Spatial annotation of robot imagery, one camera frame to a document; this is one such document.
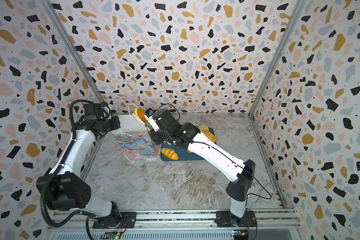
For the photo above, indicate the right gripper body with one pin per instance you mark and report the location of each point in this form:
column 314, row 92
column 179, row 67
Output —
column 155, row 132

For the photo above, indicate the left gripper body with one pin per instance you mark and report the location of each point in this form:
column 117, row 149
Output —
column 110, row 124

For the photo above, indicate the golden shell bread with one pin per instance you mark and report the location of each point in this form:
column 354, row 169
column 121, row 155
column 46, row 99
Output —
column 139, row 115

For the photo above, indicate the floral paper gift bag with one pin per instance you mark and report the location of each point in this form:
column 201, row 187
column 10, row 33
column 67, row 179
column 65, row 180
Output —
column 133, row 138

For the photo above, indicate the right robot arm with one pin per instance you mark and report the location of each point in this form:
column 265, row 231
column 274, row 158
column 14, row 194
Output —
column 240, row 173

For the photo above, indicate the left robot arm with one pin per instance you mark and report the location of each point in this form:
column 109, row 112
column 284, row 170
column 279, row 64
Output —
column 63, row 191

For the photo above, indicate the twisted cheese bread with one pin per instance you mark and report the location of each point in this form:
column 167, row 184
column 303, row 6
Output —
column 210, row 136

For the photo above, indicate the striped croissant roll left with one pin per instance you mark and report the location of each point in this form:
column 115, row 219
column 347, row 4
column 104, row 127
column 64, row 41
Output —
column 170, row 154

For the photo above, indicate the teal plastic tray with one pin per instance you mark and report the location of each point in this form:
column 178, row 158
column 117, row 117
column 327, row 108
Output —
column 181, row 152

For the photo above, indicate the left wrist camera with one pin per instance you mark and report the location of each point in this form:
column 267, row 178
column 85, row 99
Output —
column 95, row 111

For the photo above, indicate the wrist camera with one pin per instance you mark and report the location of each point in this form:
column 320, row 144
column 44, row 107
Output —
column 95, row 111
column 149, row 112

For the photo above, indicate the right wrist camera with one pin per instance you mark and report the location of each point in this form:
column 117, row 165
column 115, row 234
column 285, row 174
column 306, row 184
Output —
column 149, row 112

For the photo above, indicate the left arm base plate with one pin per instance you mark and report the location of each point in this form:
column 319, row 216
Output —
column 125, row 220

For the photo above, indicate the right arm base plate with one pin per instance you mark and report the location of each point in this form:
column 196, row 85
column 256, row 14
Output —
column 227, row 219

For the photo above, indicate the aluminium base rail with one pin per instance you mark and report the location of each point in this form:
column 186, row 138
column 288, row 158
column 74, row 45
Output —
column 260, row 224

